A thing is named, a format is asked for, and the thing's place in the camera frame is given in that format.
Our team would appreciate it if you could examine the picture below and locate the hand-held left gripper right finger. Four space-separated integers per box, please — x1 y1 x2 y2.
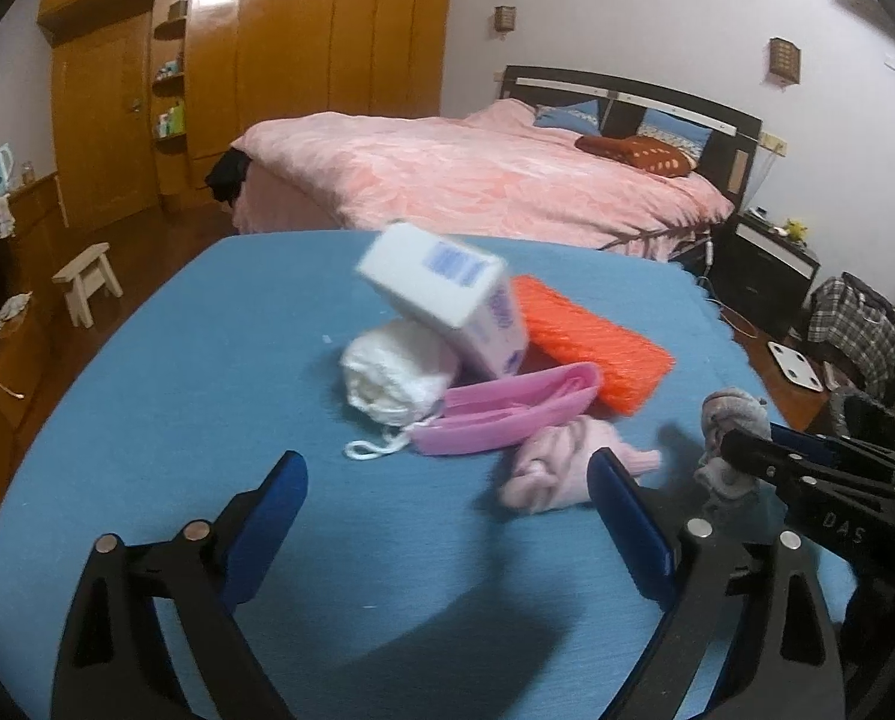
586 447 846 720

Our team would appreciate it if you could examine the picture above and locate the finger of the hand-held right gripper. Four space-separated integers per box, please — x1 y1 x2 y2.
768 424 895 475
719 426 812 492

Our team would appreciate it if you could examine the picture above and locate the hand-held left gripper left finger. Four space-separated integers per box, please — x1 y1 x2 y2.
49 450 309 720

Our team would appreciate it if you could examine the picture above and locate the grey sock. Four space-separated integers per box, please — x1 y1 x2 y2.
693 388 770 500

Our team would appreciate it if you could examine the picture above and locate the white cardboard box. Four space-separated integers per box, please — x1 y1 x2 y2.
355 221 529 383

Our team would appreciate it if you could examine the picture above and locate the white bathroom scale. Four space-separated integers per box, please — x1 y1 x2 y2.
766 340 827 392

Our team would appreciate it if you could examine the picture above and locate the pink sock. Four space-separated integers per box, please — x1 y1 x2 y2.
498 416 662 515

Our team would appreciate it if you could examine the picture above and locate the plaid bag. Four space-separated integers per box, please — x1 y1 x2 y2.
807 274 895 391

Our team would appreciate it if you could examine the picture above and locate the blue table cloth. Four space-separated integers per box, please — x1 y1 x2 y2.
0 229 861 720

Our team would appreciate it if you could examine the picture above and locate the dark nightstand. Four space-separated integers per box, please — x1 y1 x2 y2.
713 210 822 338

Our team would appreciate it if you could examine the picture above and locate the orange foam net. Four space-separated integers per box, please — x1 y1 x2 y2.
508 275 675 417

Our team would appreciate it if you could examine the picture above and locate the pink plastic case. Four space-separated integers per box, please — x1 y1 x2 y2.
413 361 604 457

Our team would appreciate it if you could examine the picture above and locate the rolled white towel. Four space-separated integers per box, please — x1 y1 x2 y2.
340 317 463 460

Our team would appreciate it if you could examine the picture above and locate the small wooden stool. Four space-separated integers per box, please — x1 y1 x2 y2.
52 243 124 329

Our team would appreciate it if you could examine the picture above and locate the brown dotted pillow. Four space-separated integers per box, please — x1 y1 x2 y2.
574 133 699 178

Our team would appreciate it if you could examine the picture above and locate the crumpled white rag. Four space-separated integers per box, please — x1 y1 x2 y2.
0 292 33 332

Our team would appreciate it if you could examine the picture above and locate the blue pillow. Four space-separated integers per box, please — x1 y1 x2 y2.
533 100 600 132
637 109 714 155

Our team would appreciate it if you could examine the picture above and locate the black cloth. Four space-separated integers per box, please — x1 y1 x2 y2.
205 150 255 205

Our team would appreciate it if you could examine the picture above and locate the dark wooden bed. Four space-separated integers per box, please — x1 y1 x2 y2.
207 66 764 263

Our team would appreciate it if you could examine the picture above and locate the pink blanket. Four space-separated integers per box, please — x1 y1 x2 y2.
229 99 735 252

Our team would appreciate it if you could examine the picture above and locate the wooden wardrobe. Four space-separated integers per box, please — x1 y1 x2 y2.
38 0 456 230

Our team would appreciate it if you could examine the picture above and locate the white floor cable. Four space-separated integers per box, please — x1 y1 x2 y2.
706 292 756 338

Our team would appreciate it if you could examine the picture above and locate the large wall lamp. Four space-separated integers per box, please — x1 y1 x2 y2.
768 37 803 83

